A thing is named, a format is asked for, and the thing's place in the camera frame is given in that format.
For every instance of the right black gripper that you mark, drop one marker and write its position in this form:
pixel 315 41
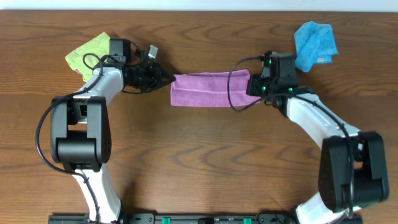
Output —
pixel 252 89

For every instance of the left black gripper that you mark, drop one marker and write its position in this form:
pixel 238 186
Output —
pixel 154 76

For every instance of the purple microfiber cloth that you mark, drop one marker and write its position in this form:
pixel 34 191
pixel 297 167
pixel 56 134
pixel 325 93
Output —
pixel 213 90

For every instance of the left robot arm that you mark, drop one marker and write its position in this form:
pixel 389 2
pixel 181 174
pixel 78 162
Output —
pixel 80 131

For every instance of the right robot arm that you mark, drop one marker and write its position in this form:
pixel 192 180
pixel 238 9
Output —
pixel 353 170

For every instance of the blue crumpled cloth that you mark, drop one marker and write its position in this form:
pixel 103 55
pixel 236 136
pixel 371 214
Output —
pixel 315 44

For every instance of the green folded cloth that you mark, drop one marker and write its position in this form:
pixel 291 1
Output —
pixel 98 46

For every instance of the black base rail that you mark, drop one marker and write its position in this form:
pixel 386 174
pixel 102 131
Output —
pixel 149 218

